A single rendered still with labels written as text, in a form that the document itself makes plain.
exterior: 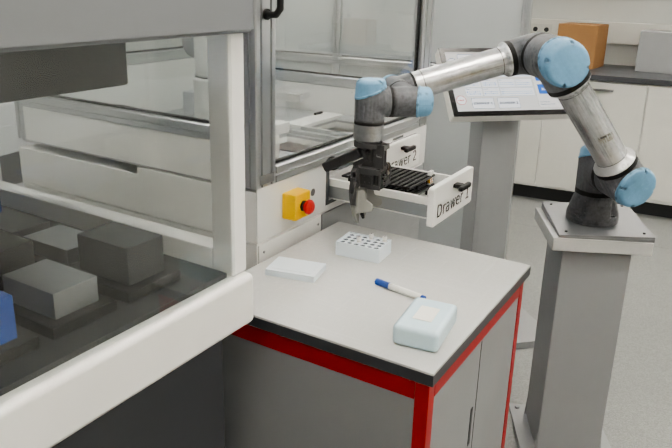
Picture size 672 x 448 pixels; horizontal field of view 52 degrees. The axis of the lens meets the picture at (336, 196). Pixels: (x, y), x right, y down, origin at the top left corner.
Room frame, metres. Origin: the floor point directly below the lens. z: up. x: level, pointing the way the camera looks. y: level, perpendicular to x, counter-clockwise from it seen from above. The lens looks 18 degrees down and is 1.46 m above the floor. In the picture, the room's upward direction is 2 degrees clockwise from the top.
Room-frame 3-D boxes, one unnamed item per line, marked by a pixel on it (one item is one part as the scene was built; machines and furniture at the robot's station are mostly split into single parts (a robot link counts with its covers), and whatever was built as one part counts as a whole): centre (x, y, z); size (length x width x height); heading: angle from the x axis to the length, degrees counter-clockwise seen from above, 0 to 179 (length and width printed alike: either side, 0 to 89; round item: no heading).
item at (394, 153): (2.31, -0.21, 0.87); 0.29 x 0.02 x 0.11; 149
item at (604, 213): (1.98, -0.78, 0.83); 0.15 x 0.15 x 0.10
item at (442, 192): (1.88, -0.33, 0.87); 0.29 x 0.02 x 0.11; 149
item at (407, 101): (1.73, -0.17, 1.17); 0.11 x 0.11 x 0.08; 12
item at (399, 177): (1.98, -0.16, 0.87); 0.22 x 0.18 x 0.06; 59
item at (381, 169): (1.68, -0.08, 1.01); 0.09 x 0.08 x 0.12; 64
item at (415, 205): (1.99, -0.15, 0.86); 0.40 x 0.26 x 0.06; 59
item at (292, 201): (1.75, 0.10, 0.88); 0.07 x 0.05 x 0.07; 149
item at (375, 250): (1.70, -0.08, 0.78); 0.12 x 0.08 x 0.04; 64
